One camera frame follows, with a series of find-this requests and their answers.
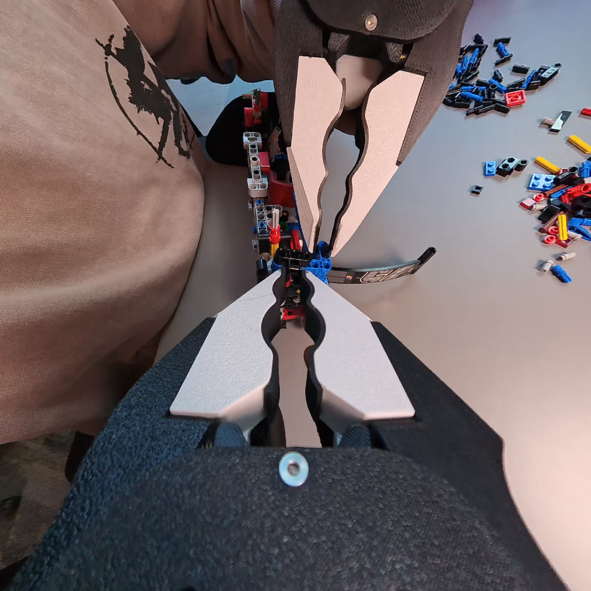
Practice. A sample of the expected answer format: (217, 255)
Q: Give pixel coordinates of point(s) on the pile of loose lego pieces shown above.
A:
(563, 203)

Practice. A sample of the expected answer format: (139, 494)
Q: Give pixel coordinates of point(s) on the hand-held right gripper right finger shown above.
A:
(364, 369)

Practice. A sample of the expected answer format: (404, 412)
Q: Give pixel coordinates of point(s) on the person's left hand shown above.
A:
(348, 122)

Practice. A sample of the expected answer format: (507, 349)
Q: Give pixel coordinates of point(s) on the blue lego pin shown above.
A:
(561, 273)

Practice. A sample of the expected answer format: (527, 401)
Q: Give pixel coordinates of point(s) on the black lego perpendicular connector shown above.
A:
(291, 254)

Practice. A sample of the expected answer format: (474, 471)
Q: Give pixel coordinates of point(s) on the lego car model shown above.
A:
(268, 194)

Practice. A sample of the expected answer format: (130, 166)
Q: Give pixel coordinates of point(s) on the person's right hand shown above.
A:
(306, 354)

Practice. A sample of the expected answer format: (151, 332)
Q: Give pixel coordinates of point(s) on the pile of black blue pins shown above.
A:
(489, 87)

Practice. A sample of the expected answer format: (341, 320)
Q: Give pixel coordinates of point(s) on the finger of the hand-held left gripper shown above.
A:
(383, 138)
(309, 129)

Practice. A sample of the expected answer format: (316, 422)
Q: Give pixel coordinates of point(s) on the small grey lego pin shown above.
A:
(545, 265)
(565, 255)

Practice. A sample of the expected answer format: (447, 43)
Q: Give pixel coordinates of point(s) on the blue L-shaped lego beam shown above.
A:
(318, 264)

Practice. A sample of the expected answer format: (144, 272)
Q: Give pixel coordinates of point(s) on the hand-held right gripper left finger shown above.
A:
(226, 369)

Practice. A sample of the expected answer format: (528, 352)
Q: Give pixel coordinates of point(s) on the person's left forearm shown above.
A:
(198, 37)

